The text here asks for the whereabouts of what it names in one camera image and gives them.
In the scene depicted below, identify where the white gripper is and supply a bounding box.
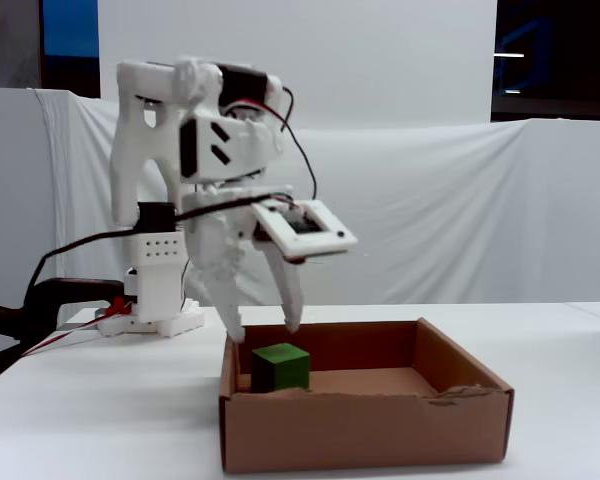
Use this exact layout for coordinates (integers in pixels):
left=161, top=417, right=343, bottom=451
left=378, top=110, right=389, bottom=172
left=182, top=181, right=308, bottom=345

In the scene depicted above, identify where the white backdrop panel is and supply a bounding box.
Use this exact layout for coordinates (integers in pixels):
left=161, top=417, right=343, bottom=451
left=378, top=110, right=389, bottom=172
left=97, top=0, right=499, bottom=132

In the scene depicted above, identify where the red white wire bundle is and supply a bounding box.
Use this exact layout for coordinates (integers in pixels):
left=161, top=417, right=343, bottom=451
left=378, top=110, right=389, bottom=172
left=20, top=323, right=106, bottom=358

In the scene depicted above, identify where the brown cardboard box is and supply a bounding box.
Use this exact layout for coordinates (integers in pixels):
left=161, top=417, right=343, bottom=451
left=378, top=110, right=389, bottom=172
left=218, top=316, right=515, bottom=475

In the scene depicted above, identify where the white backdrop cloth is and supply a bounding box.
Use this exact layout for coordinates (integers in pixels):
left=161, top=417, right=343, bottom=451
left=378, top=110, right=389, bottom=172
left=0, top=87, right=600, bottom=321

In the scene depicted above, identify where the black clamp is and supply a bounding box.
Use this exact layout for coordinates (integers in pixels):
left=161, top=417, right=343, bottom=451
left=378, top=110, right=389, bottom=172
left=0, top=277, right=127, bottom=357

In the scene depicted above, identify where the black camera cable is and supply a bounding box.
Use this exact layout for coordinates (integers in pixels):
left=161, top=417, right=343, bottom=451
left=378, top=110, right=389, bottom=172
left=22, top=188, right=292, bottom=326

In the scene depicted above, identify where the blue lit window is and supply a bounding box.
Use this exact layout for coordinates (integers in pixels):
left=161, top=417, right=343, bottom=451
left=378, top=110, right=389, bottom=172
left=39, top=0, right=101, bottom=99

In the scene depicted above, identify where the green cube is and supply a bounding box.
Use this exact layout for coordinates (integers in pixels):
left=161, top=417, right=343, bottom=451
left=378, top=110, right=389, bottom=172
left=251, top=343, right=312, bottom=394

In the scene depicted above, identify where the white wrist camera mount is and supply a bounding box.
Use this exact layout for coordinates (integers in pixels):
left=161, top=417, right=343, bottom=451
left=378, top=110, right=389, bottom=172
left=249, top=198, right=360, bottom=264

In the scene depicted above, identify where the dark glass window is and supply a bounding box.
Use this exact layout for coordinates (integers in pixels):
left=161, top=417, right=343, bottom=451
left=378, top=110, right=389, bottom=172
left=490, top=0, right=600, bottom=123

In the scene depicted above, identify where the red white black servo cable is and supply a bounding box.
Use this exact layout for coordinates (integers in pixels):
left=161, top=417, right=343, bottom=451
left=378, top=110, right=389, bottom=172
left=219, top=87, right=319, bottom=201

